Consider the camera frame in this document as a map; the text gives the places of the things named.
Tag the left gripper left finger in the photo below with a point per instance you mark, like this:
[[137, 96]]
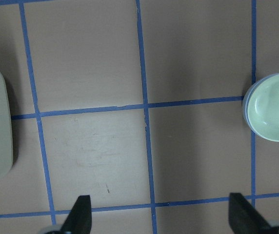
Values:
[[79, 220]]

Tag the green bowl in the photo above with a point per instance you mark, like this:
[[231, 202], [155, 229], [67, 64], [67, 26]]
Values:
[[263, 109]]

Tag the blue bowl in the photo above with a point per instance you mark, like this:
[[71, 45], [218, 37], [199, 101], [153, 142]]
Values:
[[246, 99]]

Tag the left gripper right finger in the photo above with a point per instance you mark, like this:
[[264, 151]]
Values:
[[243, 218]]

